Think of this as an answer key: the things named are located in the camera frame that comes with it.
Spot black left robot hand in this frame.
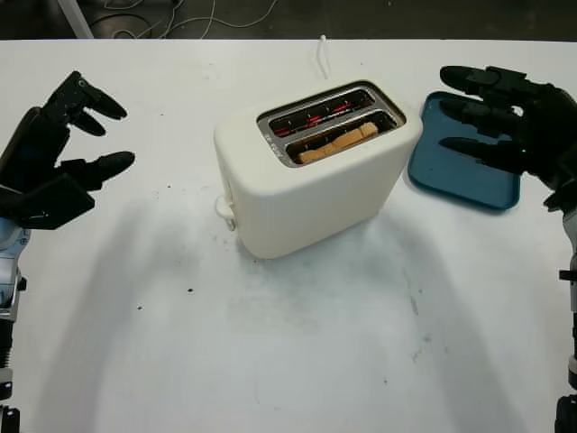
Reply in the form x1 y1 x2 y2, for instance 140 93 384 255
0 69 137 194

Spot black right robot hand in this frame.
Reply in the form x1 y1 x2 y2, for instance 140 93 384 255
438 65 577 216

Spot toast slice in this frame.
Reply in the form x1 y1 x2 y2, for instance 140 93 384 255
297 121 380 165

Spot cream white two-slot toaster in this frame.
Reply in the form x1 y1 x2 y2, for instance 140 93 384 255
213 79 424 261

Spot teal plastic tray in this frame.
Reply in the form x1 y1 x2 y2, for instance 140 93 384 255
408 91 522 213

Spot white table leg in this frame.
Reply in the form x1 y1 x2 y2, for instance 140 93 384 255
56 0 95 40

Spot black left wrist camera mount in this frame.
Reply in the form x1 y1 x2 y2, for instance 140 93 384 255
0 173 97 232

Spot grey looped floor cable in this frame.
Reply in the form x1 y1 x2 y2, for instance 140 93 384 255
88 11 172 40

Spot thin white floor cable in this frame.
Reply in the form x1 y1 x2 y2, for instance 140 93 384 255
114 0 280 40

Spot white toaster power cord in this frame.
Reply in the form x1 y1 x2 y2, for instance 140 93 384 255
315 34 334 83

